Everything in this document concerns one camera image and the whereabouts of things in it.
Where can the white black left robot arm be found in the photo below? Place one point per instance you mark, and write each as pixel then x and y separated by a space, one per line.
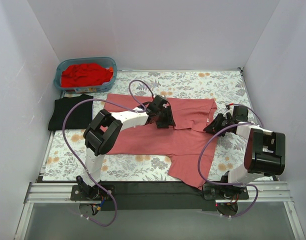
pixel 102 133

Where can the red t shirt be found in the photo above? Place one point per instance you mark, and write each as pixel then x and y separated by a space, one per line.
pixel 85 75

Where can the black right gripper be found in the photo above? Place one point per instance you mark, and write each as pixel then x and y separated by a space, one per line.
pixel 220 122

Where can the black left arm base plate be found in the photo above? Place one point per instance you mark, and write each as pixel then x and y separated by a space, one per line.
pixel 96 194

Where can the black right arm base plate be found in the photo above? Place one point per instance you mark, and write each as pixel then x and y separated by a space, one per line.
pixel 224 192

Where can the floral patterned table mat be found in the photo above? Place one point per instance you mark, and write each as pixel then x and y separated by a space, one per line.
pixel 66 150

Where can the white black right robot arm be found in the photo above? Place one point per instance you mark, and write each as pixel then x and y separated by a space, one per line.
pixel 265 153

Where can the teal plastic laundry basket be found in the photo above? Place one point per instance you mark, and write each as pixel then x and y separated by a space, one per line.
pixel 103 61

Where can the pink t shirt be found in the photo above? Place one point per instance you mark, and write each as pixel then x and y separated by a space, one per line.
pixel 182 143

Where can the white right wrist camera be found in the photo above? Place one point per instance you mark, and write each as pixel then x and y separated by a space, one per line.
pixel 229 111

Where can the aluminium frame rail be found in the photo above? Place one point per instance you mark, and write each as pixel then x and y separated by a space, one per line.
pixel 48 193

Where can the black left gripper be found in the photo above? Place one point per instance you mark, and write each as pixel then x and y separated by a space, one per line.
pixel 168 116

